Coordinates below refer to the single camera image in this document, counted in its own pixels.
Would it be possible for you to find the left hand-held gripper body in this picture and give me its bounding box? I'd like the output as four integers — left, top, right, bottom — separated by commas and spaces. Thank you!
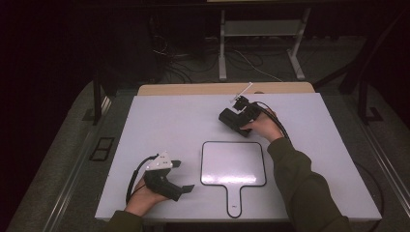
142, 151, 184, 203

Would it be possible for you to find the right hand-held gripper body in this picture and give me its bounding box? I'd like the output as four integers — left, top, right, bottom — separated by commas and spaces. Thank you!
229, 81, 263, 128

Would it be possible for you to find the small handled whiteboard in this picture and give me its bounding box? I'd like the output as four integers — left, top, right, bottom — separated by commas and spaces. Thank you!
199, 140, 268, 219

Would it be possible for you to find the person's right hand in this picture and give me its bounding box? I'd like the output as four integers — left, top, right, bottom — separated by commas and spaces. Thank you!
239, 107, 285, 144

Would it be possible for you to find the person's left hand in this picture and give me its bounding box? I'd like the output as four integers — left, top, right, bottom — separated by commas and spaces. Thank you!
124, 176, 170, 218

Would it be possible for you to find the wooden table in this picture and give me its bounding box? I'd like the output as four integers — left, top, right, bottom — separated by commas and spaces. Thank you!
137, 81, 316, 97

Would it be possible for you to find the white metal stand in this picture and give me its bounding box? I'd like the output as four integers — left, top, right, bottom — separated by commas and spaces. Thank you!
218, 8, 312, 82

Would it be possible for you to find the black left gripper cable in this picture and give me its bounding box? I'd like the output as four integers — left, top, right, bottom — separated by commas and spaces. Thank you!
125, 154, 160, 205

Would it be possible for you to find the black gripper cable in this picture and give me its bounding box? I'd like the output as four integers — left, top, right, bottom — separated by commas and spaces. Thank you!
125, 154, 160, 205
252, 101, 386, 232

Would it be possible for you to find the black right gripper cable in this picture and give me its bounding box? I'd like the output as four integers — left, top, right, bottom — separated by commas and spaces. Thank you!
252, 101, 386, 232

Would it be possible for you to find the white floor cable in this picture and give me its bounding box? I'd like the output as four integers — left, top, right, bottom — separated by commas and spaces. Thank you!
233, 48, 285, 83

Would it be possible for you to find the black floor socket frame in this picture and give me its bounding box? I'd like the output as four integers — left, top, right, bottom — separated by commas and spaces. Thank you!
88, 136, 116, 162

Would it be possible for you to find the bundle of black floor cables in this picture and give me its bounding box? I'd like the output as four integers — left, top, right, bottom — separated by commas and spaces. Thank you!
149, 18, 220, 84

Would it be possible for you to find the aluminium floor rail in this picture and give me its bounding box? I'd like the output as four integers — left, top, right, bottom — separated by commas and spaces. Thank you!
41, 96, 113, 232
352, 105, 410, 209

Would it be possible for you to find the black stand post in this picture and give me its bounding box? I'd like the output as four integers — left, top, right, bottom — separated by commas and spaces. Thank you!
81, 69, 113, 127
358, 78, 385, 126

